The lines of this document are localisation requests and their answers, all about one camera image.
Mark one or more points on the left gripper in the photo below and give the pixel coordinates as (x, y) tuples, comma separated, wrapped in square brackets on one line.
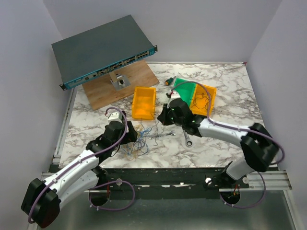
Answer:
[(131, 136)]

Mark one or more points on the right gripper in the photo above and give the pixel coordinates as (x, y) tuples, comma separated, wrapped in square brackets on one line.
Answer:
[(162, 117)]

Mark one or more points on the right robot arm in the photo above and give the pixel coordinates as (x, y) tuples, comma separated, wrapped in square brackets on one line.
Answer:
[(257, 145)]

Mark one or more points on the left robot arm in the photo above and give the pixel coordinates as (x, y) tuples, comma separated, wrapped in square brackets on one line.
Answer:
[(44, 199)]

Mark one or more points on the small open-end wrench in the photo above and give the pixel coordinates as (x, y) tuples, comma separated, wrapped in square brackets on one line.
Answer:
[(173, 133)]

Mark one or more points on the left yellow plastic bin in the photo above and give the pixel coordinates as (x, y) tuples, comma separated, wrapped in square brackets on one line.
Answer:
[(143, 105)]

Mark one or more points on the yellow plastic bin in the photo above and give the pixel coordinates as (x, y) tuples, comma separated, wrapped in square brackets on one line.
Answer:
[(143, 105), (202, 100)]

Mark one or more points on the ratcheting combination wrench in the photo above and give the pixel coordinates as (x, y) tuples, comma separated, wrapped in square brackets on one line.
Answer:
[(188, 141)]

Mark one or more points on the green plastic bin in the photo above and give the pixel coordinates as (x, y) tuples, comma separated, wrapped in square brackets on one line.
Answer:
[(185, 91)]

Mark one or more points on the right yellow plastic bin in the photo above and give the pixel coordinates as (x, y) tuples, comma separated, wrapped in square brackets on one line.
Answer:
[(202, 100)]

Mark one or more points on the plywood board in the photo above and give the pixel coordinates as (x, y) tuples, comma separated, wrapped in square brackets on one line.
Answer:
[(100, 91)]

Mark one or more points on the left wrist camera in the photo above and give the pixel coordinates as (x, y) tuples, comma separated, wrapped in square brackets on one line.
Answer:
[(115, 116)]

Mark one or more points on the metal bracket stand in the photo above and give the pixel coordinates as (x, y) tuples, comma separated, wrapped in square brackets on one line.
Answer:
[(119, 81)]

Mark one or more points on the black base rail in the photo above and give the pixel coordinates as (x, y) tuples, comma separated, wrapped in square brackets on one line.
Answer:
[(166, 183)]

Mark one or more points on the grey network switch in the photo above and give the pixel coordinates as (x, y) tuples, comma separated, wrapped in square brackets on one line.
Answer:
[(101, 50)]

